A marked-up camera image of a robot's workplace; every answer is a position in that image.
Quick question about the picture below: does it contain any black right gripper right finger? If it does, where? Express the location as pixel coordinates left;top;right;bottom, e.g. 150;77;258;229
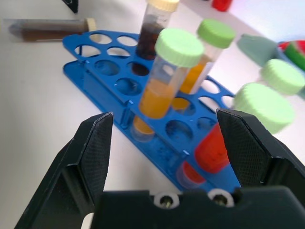
215;108;305;206

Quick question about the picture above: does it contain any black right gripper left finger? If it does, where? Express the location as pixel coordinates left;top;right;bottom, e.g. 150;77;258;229
14;111;114;229

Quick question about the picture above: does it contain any red test tube green cap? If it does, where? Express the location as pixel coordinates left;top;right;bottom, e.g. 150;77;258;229
176;82;296;190

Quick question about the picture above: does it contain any brown test tube cream cap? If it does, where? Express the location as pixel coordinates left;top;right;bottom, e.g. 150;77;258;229
8;17;98;42
132;0;180;76

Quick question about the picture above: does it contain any blue test tube rack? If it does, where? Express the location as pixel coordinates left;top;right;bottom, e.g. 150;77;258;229
62;30;242;192

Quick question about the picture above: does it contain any yellow test tube green cap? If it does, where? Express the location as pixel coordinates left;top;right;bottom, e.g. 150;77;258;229
172;19;237;110
130;28;205;143

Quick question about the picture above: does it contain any grey-green block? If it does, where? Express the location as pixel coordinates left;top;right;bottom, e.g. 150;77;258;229
237;33;279;68

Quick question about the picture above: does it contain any black pointed object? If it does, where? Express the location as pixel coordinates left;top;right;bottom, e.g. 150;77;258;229
62;0;79;14

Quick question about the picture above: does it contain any red and green toy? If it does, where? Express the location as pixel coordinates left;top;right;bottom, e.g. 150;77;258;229
278;40;305;72

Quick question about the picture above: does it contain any red round object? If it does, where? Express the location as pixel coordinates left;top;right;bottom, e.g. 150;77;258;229
211;0;233;12

